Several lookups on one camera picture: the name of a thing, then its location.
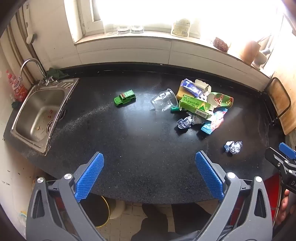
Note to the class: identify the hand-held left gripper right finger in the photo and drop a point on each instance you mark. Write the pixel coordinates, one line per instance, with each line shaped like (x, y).
(209, 176)

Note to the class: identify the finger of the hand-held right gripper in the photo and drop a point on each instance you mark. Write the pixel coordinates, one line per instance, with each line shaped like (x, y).
(286, 148)
(273, 157)

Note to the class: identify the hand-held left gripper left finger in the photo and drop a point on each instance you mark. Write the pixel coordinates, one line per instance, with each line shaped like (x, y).
(90, 178)

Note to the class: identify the yellow rimmed trash bin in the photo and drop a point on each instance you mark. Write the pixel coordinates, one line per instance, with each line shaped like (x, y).
(97, 213)

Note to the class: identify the yellow sponge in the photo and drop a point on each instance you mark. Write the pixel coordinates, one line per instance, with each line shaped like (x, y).
(180, 93)

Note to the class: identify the person's right hand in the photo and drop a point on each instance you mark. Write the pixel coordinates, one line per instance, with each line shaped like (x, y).
(285, 206)

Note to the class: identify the red bucket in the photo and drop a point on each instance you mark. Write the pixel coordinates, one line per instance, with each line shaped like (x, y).
(271, 187)

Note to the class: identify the crumpled paper ball right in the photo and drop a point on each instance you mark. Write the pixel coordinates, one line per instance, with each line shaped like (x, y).
(233, 147)

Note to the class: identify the blue snack wrapper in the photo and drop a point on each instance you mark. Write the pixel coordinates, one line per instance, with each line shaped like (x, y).
(212, 124)

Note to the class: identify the wooden cutting board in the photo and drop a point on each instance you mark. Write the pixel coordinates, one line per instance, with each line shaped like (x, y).
(285, 78)

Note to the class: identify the green cardboard box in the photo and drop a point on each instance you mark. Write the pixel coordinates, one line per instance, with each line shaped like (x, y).
(192, 104)

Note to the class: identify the teal marker cap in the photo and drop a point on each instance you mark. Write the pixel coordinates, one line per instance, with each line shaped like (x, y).
(175, 110)

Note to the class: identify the colourful printed paper cup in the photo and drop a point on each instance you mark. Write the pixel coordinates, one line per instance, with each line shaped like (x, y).
(219, 98)

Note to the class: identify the white spotted carton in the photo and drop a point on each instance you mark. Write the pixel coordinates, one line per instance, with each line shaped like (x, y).
(203, 96)

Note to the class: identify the stainless steel sink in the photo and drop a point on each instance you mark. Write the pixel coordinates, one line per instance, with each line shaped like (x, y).
(41, 109)

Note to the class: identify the green toy car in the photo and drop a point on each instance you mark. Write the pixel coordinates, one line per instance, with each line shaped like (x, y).
(124, 98)

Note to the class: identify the clear plastic cup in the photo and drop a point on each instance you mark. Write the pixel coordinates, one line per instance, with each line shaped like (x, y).
(164, 100)

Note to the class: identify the blue and white packet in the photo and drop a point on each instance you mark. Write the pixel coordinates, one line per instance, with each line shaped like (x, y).
(190, 87)

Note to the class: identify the white mortar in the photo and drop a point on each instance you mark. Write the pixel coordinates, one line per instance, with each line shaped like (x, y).
(260, 59)

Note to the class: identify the dark green scrub pad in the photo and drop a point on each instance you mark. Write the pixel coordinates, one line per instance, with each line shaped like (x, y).
(16, 104)

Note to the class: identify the dark green cloth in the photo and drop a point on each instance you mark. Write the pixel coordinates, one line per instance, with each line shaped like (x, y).
(57, 73)

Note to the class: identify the red dish soap bottle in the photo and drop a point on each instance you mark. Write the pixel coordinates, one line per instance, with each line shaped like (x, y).
(17, 89)

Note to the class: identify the bowl of brown dried goods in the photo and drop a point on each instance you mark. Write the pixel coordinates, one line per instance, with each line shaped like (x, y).
(220, 44)

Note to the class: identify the chrome faucet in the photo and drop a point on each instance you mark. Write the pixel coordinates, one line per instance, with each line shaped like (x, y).
(30, 60)

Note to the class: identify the clear drinking glass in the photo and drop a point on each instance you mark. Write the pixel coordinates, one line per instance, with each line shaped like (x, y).
(110, 29)
(123, 30)
(137, 29)

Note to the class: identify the pale labelled bottle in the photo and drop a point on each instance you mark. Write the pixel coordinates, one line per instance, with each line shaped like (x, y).
(181, 27)

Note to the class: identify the wall pipe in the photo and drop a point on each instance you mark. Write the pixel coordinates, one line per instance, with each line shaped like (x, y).
(19, 39)

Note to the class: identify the white window frame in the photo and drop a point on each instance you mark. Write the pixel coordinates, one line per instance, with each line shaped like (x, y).
(78, 20)

